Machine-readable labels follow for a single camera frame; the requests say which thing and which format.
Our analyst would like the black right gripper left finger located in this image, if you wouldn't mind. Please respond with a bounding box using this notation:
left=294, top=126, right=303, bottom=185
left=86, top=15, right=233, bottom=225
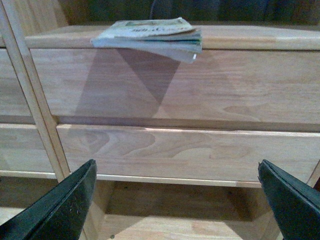
left=0, top=159, right=97, bottom=240

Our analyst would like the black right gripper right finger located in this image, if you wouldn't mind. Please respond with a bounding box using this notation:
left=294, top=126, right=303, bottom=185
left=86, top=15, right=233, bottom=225
left=258, top=159, right=320, bottom=240

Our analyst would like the green white paperback book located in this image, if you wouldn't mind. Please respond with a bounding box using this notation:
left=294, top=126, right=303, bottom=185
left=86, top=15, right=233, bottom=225
left=90, top=17, right=202, bottom=63

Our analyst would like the light wooden bookshelf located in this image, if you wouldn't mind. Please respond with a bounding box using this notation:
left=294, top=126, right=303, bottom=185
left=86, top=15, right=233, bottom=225
left=0, top=0, right=320, bottom=240

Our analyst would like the dark blue curtain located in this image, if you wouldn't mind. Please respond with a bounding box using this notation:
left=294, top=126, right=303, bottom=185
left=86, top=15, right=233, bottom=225
left=59, top=0, right=320, bottom=26

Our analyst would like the thin white cable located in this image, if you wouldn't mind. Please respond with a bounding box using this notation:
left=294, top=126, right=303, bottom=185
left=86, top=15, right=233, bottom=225
left=149, top=0, right=158, bottom=20

